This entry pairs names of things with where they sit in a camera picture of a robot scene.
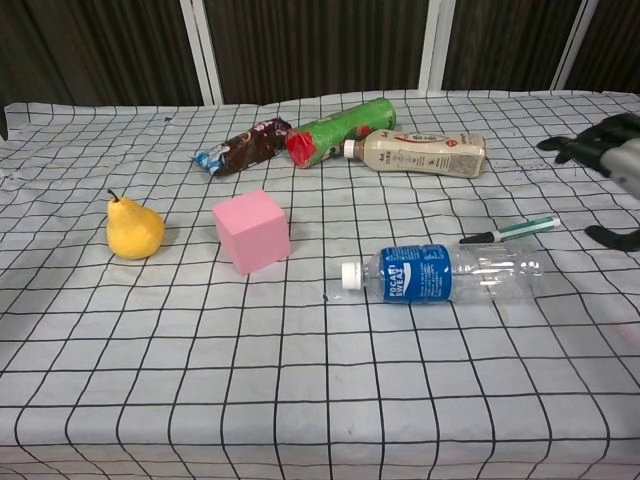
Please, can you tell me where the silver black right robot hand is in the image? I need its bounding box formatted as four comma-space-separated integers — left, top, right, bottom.
537, 113, 640, 252

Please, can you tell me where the green white marker pen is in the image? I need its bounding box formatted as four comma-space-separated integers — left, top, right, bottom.
458, 215, 562, 246

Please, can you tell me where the pink foam cube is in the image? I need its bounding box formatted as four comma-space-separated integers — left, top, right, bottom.
211, 188, 292, 277

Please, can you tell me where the beige milk tea bottle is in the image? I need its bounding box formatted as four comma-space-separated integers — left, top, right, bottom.
343, 128, 487, 179

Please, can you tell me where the clear blue label water bottle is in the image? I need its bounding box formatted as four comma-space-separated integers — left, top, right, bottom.
341, 243, 544, 305

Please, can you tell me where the green chips can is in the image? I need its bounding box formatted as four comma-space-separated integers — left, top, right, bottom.
285, 97, 398, 168

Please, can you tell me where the brown snack bag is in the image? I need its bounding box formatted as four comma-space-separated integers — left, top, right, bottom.
192, 117, 292, 178

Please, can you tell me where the white black grid tablecloth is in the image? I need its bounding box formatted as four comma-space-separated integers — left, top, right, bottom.
0, 89, 640, 480

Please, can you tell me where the yellow pear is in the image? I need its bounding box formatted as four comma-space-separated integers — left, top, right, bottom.
105, 188, 166, 261

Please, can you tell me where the white partition frame post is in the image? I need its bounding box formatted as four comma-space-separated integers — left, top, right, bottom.
178, 0, 225, 106
416, 0, 455, 92
551, 0, 602, 92

